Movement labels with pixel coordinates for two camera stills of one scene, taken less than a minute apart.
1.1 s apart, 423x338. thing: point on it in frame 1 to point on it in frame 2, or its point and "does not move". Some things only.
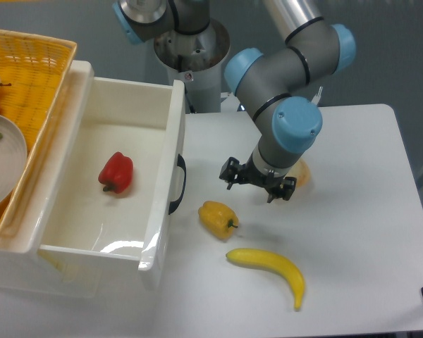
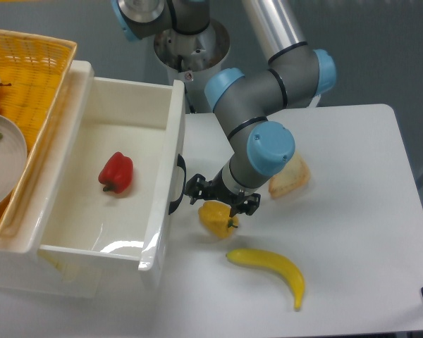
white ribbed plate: x=6 y=160 does not move
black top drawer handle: x=181 y=163 does not move
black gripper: x=278 y=186 to x=218 y=189
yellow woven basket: x=32 y=70 does not move
